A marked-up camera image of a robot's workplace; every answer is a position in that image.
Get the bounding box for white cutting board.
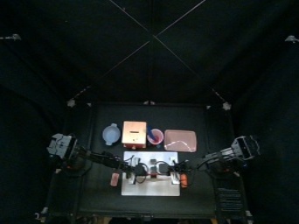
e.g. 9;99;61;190
120;150;183;197

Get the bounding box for pink square plate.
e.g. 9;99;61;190
163;129;199;153

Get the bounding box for orange cylindrical toy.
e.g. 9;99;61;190
180;172;189;189

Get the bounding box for salmon pink oblong toy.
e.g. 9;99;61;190
109;172;120;187

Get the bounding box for pink cup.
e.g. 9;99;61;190
145;128;164;146

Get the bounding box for blue utensil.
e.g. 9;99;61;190
145;125;155;144

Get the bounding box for copper coloured box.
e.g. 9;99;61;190
120;120;148;151

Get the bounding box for pale blue bowl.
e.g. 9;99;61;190
101;122;122;146

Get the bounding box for printed label sticker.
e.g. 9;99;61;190
216;187;245;217

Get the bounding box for black cloth backdrop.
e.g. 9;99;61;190
0;0;299;224

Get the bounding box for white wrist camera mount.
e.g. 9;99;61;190
169;171;181;186
126;171;136;186

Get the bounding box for thin metal brace wire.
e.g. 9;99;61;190
106;0;231;107
69;0;207;102

